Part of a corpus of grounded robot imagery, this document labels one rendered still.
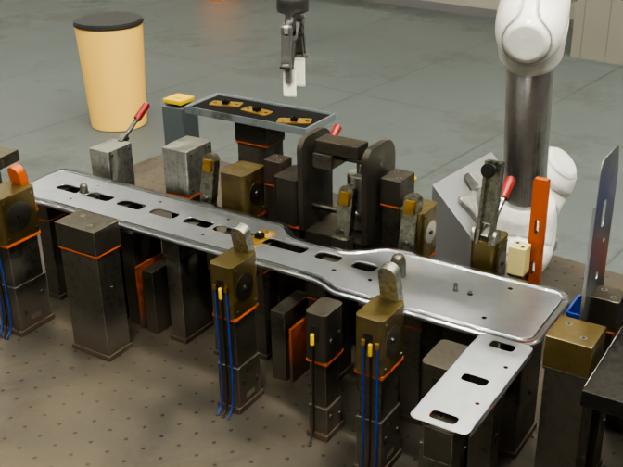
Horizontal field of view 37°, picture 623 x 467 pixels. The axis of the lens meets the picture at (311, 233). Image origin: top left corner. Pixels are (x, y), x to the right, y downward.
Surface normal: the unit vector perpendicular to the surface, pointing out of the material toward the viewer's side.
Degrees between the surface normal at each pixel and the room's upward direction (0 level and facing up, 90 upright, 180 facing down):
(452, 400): 0
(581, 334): 0
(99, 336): 90
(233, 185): 90
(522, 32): 107
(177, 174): 90
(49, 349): 0
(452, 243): 90
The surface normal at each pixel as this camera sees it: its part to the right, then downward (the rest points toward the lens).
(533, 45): -0.30, 0.60
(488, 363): -0.02, -0.90
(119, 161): 0.84, 0.22
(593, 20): -0.62, 0.34
